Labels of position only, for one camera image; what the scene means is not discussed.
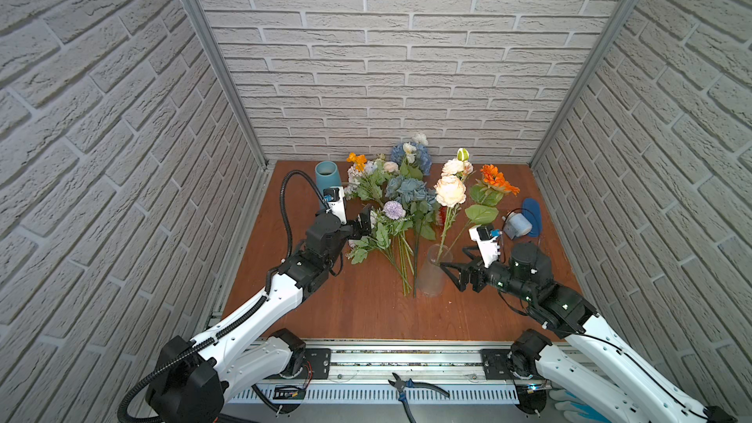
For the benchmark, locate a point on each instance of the white slotted cable duct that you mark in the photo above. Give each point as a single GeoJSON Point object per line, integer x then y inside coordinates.
{"type": "Point", "coordinates": [384, 394]}

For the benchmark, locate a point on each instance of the peach rose stem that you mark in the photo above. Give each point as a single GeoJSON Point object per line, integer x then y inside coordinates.
{"type": "Point", "coordinates": [451, 192]}

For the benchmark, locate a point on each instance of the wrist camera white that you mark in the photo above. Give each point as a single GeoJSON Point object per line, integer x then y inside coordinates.
{"type": "Point", "coordinates": [486, 237]}
{"type": "Point", "coordinates": [335, 200]}

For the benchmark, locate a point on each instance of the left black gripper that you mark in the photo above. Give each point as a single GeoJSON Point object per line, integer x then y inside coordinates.
{"type": "Point", "coordinates": [358, 222]}

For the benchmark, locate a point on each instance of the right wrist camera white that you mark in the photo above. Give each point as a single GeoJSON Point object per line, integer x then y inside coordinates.
{"type": "Point", "coordinates": [486, 237]}

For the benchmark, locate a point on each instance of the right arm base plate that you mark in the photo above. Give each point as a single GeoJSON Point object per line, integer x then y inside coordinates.
{"type": "Point", "coordinates": [505, 364]}

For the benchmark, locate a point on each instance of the orange gerbera stem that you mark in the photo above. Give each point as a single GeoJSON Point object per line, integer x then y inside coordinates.
{"type": "Point", "coordinates": [486, 194]}

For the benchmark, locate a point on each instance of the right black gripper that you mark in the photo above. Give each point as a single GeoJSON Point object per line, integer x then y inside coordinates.
{"type": "Point", "coordinates": [476, 269]}

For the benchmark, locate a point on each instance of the blue grey work glove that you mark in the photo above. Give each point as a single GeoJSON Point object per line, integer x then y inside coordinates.
{"type": "Point", "coordinates": [573, 409]}

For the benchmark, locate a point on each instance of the blue hydrangea white bouquet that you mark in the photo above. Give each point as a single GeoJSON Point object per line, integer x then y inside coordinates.
{"type": "Point", "coordinates": [412, 158]}

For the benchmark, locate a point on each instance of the orange white small bouquet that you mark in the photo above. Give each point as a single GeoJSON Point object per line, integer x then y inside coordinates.
{"type": "Point", "coordinates": [366, 178]}

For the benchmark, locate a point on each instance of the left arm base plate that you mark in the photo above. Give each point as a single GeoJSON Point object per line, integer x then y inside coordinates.
{"type": "Point", "coordinates": [313, 364]}

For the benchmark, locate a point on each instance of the blue oval object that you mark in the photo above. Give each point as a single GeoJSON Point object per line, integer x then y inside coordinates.
{"type": "Point", "coordinates": [531, 210]}

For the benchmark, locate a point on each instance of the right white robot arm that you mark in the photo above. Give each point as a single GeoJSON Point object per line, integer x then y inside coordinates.
{"type": "Point", "coordinates": [578, 349]}

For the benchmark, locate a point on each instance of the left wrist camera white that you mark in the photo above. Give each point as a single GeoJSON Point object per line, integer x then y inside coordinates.
{"type": "Point", "coordinates": [335, 200]}

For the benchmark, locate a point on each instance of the clear glass vase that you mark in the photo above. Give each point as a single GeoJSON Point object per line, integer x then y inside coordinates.
{"type": "Point", "coordinates": [430, 278]}

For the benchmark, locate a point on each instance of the teal ceramic vase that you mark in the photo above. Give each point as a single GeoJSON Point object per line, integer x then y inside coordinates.
{"type": "Point", "coordinates": [327, 176]}

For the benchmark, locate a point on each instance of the dusty blue rose bouquet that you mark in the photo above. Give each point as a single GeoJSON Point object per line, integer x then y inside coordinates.
{"type": "Point", "coordinates": [411, 212]}

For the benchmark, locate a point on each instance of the white lilac mixed bouquet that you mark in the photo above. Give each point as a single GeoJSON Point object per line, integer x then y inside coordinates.
{"type": "Point", "coordinates": [385, 235]}

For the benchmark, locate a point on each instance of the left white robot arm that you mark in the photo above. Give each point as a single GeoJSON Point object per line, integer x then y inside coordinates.
{"type": "Point", "coordinates": [194, 378]}

